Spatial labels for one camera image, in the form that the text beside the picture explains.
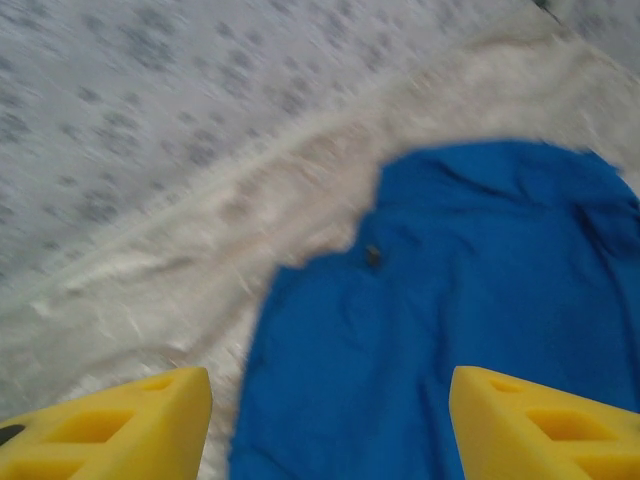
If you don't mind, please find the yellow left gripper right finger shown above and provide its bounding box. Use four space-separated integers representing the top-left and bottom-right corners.
449 365 640 480

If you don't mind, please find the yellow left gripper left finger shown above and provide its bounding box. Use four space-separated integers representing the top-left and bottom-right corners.
0 366 214 480

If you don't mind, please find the blue printed t-shirt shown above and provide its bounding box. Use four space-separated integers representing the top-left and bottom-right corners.
227 139 640 480

